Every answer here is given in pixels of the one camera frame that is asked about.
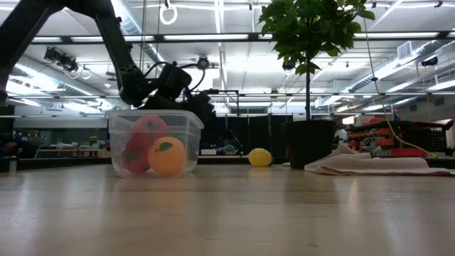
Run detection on white ceiling air vent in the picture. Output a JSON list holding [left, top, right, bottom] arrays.
[[397, 41, 413, 60]]

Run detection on bright red toy tomato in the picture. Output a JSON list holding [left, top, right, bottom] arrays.
[[132, 115, 170, 150]]

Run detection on black ceiling-mounted device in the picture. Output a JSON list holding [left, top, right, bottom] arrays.
[[43, 46, 79, 73]]

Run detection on black shelf with red bins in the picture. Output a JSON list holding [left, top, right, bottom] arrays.
[[346, 119, 455, 159]]

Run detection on yellow toy lemon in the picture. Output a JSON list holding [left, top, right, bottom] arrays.
[[247, 147, 273, 168]]

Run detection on white hanging cable ring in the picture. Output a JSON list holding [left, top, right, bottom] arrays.
[[159, 2, 178, 26]]

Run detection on beige folded cloth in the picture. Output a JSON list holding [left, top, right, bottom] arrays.
[[282, 144, 455, 178]]

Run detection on small black ceiling device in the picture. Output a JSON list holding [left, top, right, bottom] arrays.
[[420, 55, 440, 68]]

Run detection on silver ceiling air duct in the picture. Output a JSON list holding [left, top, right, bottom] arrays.
[[109, 0, 168, 68]]

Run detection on clear plastic tupperware container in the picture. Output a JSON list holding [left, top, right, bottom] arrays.
[[105, 109, 205, 178]]

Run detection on cluttered workbench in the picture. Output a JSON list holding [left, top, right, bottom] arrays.
[[35, 133, 112, 158]]

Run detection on yellow hanging cable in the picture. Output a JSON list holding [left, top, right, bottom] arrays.
[[362, 14, 439, 159]]

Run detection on potted green leafy plant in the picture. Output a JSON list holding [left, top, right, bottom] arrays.
[[257, 0, 377, 170]]

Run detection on orange toy fruit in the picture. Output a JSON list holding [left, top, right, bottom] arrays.
[[147, 146, 188, 177]]

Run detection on black metal station frame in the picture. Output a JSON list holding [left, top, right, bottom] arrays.
[[204, 88, 240, 117]]

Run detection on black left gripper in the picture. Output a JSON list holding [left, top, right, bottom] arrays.
[[140, 63, 217, 124]]

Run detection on long ceiling light strip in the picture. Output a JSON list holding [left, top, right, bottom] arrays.
[[30, 31, 455, 42]]

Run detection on black partition panels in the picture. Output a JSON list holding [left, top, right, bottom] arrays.
[[204, 114, 294, 157]]

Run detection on thin dark hanging cable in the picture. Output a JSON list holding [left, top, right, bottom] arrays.
[[139, 0, 148, 72], [155, 0, 163, 65]]

